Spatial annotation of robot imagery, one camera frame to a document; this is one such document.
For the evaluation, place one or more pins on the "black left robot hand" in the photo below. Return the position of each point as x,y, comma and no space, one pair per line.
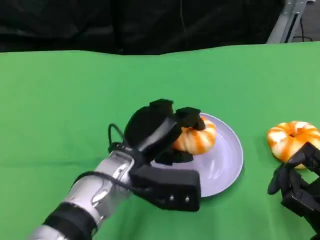
150,127

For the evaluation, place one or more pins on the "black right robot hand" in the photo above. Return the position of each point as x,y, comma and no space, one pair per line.
300,185

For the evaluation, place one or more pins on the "orange and white bread roll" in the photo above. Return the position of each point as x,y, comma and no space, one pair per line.
282,140
200,142

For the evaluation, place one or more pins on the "lilac plate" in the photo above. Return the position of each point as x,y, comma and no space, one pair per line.
220,160

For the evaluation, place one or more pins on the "green table cloth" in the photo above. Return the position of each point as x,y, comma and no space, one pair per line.
75,100

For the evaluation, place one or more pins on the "black backdrop curtain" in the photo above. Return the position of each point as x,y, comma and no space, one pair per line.
100,25

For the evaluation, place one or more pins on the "grey metal stand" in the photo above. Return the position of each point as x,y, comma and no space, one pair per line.
285,22

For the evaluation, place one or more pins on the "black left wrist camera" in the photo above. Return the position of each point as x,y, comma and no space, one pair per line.
170,185

